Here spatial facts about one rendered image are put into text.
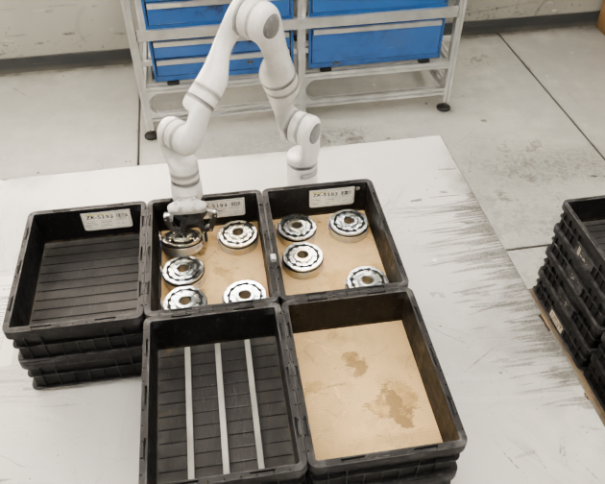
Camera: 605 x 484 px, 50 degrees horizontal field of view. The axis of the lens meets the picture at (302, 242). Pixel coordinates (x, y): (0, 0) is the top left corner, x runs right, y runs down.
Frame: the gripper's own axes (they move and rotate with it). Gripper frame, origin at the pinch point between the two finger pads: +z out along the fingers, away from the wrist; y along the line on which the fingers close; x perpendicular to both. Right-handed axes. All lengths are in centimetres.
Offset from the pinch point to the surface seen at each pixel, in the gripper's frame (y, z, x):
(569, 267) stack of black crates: -123, 43, -17
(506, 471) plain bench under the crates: -64, 18, 64
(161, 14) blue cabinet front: 16, 16, -180
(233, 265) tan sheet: -9.6, 4.2, 7.1
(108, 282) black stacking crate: 21.9, 4.8, 8.7
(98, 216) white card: 24.3, -3.1, -8.0
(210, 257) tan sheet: -3.9, 4.2, 3.5
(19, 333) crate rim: 36.7, -4.2, 30.6
